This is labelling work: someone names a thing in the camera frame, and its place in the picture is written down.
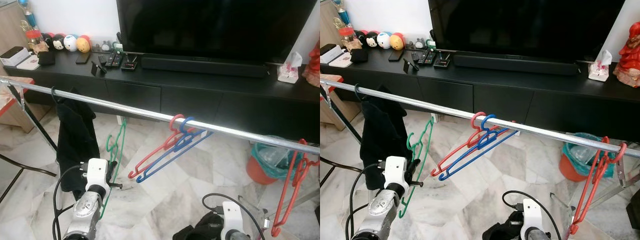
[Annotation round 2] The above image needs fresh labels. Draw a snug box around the green plastic hanger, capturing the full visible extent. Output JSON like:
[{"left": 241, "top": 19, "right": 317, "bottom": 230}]
[
  {"left": 398, "top": 116, "right": 435, "bottom": 219},
  {"left": 99, "top": 117, "right": 128, "bottom": 221}
]

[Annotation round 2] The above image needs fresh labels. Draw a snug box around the black jacket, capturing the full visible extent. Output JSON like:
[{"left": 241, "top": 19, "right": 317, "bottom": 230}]
[
  {"left": 172, "top": 211, "right": 226, "bottom": 240},
  {"left": 482, "top": 210, "right": 525, "bottom": 240}
]

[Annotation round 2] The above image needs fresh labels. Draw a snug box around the red plastic hanger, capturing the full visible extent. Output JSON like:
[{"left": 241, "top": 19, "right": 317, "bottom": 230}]
[
  {"left": 270, "top": 138, "right": 321, "bottom": 237},
  {"left": 431, "top": 111, "right": 516, "bottom": 177},
  {"left": 569, "top": 136, "right": 627, "bottom": 236},
  {"left": 127, "top": 114, "right": 206, "bottom": 179}
]

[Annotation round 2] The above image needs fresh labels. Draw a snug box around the blue plastic hanger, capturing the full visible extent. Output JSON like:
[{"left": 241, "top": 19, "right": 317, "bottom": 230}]
[
  {"left": 136, "top": 116, "right": 213, "bottom": 184},
  {"left": 438, "top": 114, "right": 521, "bottom": 181}
]

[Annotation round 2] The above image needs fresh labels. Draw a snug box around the black hanging garment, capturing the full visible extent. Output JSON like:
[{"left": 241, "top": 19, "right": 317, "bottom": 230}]
[
  {"left": 361, "top": 86, "right": 413, "bottom": 191},
  {"left": 55, "top": 89, "right": 101, "bottom": 201}
]

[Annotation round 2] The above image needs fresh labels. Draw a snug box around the silver clothes rack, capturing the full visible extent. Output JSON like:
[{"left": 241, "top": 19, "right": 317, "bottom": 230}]
[
  {"left": 0, "top": 76, "right": 321, "bottom": 223},
  {"left": 320, "top": 79, "right": 640, "bottom": 223}
]

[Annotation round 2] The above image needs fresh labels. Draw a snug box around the marble top folding table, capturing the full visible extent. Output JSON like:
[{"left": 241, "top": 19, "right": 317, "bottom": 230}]
[
  {"left": 320, "top": 75, "right": 368, "bottom": 183},
  {"left": 0, "top": 76, "right": 58, "bottom": 203}
]

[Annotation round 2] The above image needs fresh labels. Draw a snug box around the black TV console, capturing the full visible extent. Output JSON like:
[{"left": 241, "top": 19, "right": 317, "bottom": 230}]
[
  {"left": 2, "top": 50, "right": 321, "bottom": 145},
  {"left": 322, "top": 47, "right": 640, "bottom": 143}
]

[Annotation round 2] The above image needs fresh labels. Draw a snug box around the red gold figurine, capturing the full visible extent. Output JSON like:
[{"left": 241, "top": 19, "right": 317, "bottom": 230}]
[
  {"left": 306, "top": 40, "right": 321, "bottom": 86},
  {"left": 616, "top": 22, "right": 640, "bottom": 88}
]

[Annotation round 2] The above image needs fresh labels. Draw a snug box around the red bin teal liner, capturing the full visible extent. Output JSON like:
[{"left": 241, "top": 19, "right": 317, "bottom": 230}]
[
  {"left": 559, "top": 132, "right": 616, "bottom": 182},
  {"left": 245, "top": 135, "right": 303, "bottom": 186}
]

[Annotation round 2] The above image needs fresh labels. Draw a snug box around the red lidded jar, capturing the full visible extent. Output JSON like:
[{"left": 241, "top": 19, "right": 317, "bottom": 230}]
[
  {"left": 25, "top": 29, "right": 50, "bottom": 53},
  {"left": 339, "top": 26, "right": 362, "bottom": 51}
]

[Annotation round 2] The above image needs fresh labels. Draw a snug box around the white tissue box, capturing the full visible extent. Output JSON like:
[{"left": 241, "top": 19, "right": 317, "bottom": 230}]
[
  {"left": 588, "top": 49, "right": 614, "bottom": 82},
  {"left": 277, "top": 51, "right": 304, "bottom": 83}
]

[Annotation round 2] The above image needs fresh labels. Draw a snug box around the wooden cabinet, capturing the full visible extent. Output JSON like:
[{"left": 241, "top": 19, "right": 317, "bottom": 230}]
[
  {"left": 0, "top": 0, "right": 26, "bottom": 51},
  {"left": 320, "top": 0, "right": 341, "bottom": 48}
]

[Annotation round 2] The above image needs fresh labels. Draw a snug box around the black television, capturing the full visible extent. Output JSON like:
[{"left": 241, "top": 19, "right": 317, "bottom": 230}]
[
  {"left": 116, "top": 0, "right": 318, "bottom": 63},
  {"left": 428, "top": 0, "right": 626, "bottom": 63}
]

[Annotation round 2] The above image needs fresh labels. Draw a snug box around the dark grey sofa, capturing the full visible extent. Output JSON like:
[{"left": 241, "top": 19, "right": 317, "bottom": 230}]
[{"left": 626, "top": 202, "right": 640, "bottom": 231}]

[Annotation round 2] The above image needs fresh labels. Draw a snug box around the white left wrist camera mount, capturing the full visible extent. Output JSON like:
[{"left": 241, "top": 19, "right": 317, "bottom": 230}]
[
  {"left": 81, "top": 158, "right": 112, "bottom": 191},
  {"left": 382, "top": 156, "right": 412, "bottom": 188}
]

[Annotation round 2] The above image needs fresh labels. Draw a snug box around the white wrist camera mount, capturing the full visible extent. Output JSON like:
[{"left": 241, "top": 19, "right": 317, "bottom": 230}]
[
  {"left": 521, "top": 198, "right": 543, "bottom": 240},
  {"left": 81, "top": 158, "right": 112, "bottom": 191},
  {"left": 221, "top": 201, "right": 244, "bottom": 240},
  {"left": 382, "top": 156, "right": 412, "bottom": 188}
]

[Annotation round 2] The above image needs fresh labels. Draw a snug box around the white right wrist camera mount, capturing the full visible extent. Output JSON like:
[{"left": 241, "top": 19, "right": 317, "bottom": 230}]
[
  {"left": 521, "top": 198, "right": 543, "bottom": 240},
  {"left": 221, "top": 201, "right": 244, "bottom": 240}
]

